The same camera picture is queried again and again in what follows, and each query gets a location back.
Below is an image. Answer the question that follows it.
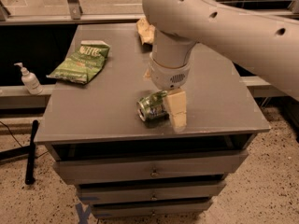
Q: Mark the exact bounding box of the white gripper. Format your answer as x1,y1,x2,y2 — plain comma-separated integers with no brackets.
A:
143,54,191,132

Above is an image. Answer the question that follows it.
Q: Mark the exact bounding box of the green soda can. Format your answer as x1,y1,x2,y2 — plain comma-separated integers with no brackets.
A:
136,91,168,121

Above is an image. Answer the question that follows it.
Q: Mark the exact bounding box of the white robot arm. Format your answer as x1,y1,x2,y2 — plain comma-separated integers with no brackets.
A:
142,0,299,100

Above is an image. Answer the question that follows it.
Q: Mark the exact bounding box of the brown chip bag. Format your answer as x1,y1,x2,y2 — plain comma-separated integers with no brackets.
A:
136,18,155,45

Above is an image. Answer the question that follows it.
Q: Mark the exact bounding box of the grey drawer cabinet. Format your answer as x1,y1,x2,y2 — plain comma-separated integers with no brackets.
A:
35,20,271,220

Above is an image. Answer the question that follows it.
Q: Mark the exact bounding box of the green chip bag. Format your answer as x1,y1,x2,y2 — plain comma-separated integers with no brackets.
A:
47,40,110,85

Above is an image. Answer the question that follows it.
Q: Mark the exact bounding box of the middle grey drawer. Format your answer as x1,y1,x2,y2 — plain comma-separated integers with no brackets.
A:
77,181,226,204

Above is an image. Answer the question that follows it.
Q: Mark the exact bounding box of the grey drawer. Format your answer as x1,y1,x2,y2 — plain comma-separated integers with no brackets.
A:
92,198,212,219
77,181,226,204
53,150,249,185

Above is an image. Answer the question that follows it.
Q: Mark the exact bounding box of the top grey drawer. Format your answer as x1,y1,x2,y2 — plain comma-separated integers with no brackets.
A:
53,150,249,185

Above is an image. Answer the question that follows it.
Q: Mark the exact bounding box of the bottom grey drawer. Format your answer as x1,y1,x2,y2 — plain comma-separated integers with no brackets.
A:
92,198,212,219

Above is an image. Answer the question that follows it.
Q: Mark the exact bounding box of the white pump bottle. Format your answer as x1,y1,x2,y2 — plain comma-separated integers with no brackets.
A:
15,63,43,95

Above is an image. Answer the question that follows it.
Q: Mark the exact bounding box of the black stand leg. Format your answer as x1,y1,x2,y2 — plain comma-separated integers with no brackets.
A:
0,120,39,185

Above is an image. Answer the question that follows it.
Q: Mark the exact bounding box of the blue tape cross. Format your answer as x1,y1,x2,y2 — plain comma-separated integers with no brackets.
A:
75,203,91,224

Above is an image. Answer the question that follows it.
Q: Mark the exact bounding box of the black cable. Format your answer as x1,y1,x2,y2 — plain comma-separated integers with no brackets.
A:
0,120,24,148

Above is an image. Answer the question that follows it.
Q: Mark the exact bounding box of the metal railing frame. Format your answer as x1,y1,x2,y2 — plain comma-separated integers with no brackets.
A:
0,0,298,25

